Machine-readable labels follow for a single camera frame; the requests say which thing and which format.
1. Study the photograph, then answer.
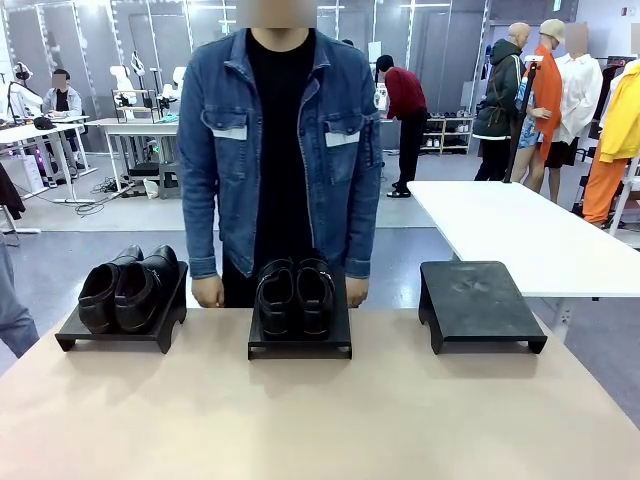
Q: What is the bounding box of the white workbench table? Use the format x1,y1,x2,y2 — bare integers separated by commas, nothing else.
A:
98,117,181,195

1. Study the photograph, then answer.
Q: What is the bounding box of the mannequin in dark green jacket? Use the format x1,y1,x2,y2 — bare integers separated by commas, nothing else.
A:
472,22,534,182

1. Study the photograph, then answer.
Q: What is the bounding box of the white shoe rack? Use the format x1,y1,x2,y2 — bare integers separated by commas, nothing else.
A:
419,112,475,157

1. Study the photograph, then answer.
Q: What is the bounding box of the black buckle strap shoe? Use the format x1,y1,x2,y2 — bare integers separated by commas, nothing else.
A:
77,243,146,335
113,244,180,334

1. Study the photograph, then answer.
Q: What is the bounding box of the mannequin with orange cape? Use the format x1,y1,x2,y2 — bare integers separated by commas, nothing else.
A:
512,18,564,194

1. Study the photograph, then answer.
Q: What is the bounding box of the mannequin in yellow hoodie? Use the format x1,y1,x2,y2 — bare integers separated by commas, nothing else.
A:
582,57,640,227

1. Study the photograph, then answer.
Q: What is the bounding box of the man in denim jacket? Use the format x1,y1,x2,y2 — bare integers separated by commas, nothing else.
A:
177,0,385,309

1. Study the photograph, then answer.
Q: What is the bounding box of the large white table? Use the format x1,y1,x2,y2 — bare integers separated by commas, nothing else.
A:
406,179,640,301

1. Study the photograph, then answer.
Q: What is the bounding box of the white humanoid robot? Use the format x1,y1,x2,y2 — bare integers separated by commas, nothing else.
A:
109,64,135,121

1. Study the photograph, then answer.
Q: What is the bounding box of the person's left hand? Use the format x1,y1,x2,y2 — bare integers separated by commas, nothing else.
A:
344,276,370,309

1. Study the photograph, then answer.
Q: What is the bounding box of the floor cable bundle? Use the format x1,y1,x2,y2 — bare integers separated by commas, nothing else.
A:
74,175,137,217

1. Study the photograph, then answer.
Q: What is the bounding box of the person in red sweater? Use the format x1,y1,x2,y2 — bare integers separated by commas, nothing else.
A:
374,54,429,199

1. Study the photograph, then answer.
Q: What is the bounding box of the person's left forearm denim sleeve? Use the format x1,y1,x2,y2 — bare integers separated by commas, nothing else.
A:
342,189,380,281

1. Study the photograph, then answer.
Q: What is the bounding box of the dark hanging garment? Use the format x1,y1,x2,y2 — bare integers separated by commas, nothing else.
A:
0,162,27,222

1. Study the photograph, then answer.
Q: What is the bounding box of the person in white shirt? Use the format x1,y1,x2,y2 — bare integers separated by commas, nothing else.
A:
544,22,604,204

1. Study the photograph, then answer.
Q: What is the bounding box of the bystander in grey trousers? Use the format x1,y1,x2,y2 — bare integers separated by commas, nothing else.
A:
0,239,40,359

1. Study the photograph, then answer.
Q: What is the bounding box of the person's right hand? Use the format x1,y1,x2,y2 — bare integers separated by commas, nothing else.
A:
192,274,225,308

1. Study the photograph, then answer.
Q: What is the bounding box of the person's right forearm denim sleeve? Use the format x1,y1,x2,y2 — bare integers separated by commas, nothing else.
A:
182,189,225,281

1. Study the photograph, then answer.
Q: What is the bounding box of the black shoe stand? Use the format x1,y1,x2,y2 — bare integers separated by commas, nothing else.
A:
54,259,189,355
247,263,354,361
418,259,549,356

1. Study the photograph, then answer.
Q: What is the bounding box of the seated person light denim jacket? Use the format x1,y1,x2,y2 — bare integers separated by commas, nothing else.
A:
40,69,84,120

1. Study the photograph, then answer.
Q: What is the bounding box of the white desk with metal legs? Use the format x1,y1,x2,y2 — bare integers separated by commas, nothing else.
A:
0,117,92,202

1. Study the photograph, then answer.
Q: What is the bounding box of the glossy black loafer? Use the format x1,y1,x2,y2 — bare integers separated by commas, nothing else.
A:
295,257,337,338
255,257,300,338

